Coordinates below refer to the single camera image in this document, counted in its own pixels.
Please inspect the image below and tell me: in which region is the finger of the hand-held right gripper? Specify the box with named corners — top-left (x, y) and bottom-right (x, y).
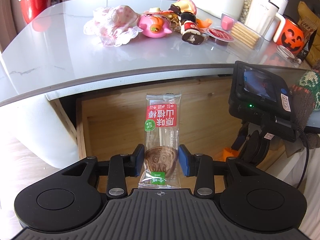
top-left (231, 127), bottom-right (248, 152)

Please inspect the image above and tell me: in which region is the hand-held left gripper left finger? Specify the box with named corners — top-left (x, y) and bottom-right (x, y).
top-left (60, 144), bottom-right (145, 199)

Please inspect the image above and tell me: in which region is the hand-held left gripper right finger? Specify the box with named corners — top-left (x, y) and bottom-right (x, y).
top-left (178, 144), bottom-right (264, 197)

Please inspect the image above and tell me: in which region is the wooden drawer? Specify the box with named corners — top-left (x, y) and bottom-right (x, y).
top-left (50, 76), bottom-right (285, 190)

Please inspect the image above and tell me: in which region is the lollipop snack packet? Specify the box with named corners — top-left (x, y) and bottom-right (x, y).
top-left (138, 93), bottom-right (182, 188)

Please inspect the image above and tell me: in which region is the biscuit stick pack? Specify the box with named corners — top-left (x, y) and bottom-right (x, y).
top-left (229, 21), bottom-right (265, 50)

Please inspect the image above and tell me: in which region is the red lid jelly cup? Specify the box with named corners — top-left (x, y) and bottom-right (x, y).
top-left (206, 27), bottom-right (235, 47)

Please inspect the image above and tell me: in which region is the doll figure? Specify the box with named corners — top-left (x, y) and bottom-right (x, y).
top-left (169, 0), bottom-right (207, 46)

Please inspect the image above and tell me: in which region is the pink white lace cloth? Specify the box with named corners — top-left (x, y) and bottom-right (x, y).
top-left (83, 4), bottom-right (143, 47)

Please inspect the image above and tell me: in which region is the person's right hand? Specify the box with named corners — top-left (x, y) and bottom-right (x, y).
top-left (287, 69), bottom-right (320, 150)

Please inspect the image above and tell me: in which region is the clear round lid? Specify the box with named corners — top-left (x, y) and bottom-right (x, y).
top-left (277, 45), bottom-right (303, 66)

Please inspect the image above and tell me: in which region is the orange pumpkin bucket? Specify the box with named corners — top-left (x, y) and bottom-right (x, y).
top-left (273, 17), bottom-right (307, 55)

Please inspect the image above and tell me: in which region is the yellow cushion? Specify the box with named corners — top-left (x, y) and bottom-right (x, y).
top-left (297, 1), bottom-right (320, 67)

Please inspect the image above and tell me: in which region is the white mug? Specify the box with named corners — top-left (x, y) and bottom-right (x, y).
top-left (244, 0), bottom-right (285, 42)

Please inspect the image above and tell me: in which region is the small pink block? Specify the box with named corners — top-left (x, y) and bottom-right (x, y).
top-left (221, 14), bottom-right (236, 30)

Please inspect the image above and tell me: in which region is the glass jar of beans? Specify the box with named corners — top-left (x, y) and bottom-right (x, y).
top-left (225, 0), bottom-right (275, 23)

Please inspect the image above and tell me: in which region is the white thermos cup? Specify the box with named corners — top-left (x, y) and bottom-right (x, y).
top-left (270, 0), bottom-right (290, 15)

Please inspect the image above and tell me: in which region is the white leather chair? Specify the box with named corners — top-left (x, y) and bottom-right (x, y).
top-left (14, 94), bottom-right (78, 169)

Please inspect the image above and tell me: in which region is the pink pig toy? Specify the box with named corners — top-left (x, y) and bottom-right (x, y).
top-left (136, 7), bottom-right (173, 39)

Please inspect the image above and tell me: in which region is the black cable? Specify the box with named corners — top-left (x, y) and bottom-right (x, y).
top-left (296, 127), bottom-right (310, 189)

